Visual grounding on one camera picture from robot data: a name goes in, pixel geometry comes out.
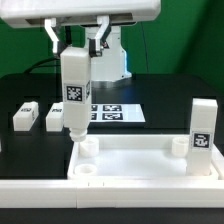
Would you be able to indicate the fiducial marker sheet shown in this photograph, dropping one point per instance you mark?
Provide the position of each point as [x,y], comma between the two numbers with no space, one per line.
[128,113]

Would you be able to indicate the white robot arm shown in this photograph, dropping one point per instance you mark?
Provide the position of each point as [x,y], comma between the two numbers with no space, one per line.
[111,67]

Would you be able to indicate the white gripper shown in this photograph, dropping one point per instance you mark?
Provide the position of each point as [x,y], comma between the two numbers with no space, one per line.
[36,13]

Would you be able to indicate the white desk tabletop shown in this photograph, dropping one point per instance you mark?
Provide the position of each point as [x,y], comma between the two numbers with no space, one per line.
[137,157]

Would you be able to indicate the white L-shaped wall fence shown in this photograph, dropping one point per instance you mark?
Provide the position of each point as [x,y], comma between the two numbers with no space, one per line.
[117,194]

